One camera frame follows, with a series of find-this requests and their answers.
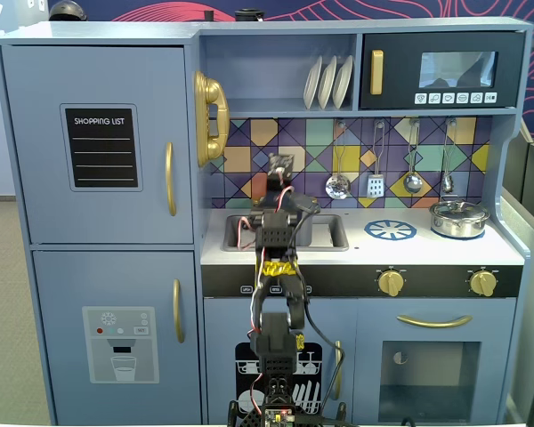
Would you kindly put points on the black helmet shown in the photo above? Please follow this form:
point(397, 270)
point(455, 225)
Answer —
point(67, 11)

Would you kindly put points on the black microwave door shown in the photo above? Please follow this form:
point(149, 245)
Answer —
point(400, 66)

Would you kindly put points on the small steel spoon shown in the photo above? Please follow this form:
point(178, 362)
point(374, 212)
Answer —
point(447, 183)

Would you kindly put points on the blue dishwasher door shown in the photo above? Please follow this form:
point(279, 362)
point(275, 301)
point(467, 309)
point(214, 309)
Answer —
point(222, 320)

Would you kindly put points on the blue freezer door with dispenser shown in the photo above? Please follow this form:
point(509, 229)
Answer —
point(62, 284)

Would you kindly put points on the steel ladle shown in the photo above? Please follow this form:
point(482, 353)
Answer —
point(412, 183)

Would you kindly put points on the black cylinder object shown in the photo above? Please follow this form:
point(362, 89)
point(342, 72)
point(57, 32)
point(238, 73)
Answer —
point(249, 15)

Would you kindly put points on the gold stove knob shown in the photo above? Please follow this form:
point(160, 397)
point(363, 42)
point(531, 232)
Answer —
point(483, 284)
point(390, 283)

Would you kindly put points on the gold toy telephone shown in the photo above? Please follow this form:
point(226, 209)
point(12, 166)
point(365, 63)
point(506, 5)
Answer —
point(220, 111)

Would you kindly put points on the blue oven door with window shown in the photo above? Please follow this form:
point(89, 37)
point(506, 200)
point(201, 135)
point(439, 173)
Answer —
point(369, 320)

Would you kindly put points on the white toy plate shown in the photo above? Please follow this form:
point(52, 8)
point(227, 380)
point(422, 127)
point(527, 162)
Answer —
point(311, 84)
point(342, 82)
point(327, 84)

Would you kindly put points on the small black post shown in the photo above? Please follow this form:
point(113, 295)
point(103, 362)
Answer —
point(208, 16)

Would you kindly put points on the black shopping list board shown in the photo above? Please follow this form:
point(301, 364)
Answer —
point(100, 147)

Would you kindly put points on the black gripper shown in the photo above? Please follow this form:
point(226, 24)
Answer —
point(303, 203)

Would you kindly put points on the blue toy kitchen unit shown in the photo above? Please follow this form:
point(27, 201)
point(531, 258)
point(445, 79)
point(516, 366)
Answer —
point(271, 27)

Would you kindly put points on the steel slotted spatula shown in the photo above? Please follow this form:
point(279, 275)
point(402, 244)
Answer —
point(375, 187)

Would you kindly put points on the large blue fridge door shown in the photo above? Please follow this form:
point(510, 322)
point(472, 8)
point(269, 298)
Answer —
point(35, 200)

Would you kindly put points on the steel skimmer spoon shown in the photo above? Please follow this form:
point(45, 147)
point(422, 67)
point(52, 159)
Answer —
point(337, 187)

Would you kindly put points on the small wrist camera board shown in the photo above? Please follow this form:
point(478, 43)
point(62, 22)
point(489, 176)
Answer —
point(280, 162)

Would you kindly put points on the gray toy sink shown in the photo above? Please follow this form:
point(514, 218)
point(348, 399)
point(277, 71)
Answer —
point(329, 231)

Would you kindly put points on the gray water dispenser print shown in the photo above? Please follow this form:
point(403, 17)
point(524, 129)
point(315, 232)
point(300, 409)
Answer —
point(120, 344)

